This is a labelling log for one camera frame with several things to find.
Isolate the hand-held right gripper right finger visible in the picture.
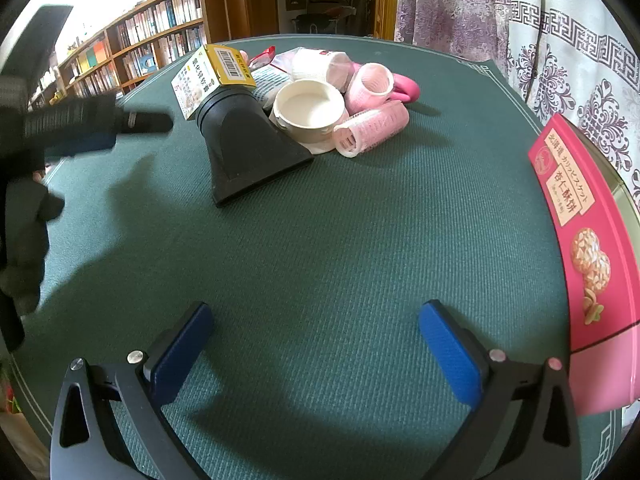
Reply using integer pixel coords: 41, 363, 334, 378
418, 300, 583, 480

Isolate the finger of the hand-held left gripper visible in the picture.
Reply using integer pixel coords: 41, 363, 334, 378
42, 130, 118, 157
22, 95, 173, 137

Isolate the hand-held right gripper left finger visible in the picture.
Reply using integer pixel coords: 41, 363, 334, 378
50, 301, 216, 480

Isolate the yellow and white medicine box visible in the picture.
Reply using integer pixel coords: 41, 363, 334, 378
171, 44, 257, 121

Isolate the black hair dryer nozzle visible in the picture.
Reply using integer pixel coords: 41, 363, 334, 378
196, 82, 315, 208

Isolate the white gauze packet blue print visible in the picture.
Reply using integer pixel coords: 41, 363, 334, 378
250, 67, 296, 110

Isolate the red snack packet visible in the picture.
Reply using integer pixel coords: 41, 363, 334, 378
247, 46, 277, 72

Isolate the pink cookie tin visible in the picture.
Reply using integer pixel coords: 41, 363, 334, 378
528, 113, 640, 417

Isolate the plastic bag with white roll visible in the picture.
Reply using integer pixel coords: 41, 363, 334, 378
272, 47, 353, 93

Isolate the green cloth-covered desktop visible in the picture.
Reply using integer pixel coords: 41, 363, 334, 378
10, 34, 626, 480

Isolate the wooden bookshelf with books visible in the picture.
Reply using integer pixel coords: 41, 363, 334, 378
27, 0, 208, 111

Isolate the wooden door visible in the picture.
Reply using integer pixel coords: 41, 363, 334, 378
372, 0, 403, 41

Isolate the white curtain with purple pattern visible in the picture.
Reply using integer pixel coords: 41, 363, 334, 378
395, 0, 640, 201

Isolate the wooden door frame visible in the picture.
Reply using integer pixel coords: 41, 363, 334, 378
202, 0, 281, 43

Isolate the black brush with pink handle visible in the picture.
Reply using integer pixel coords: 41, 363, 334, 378
391, 72, 421, 106

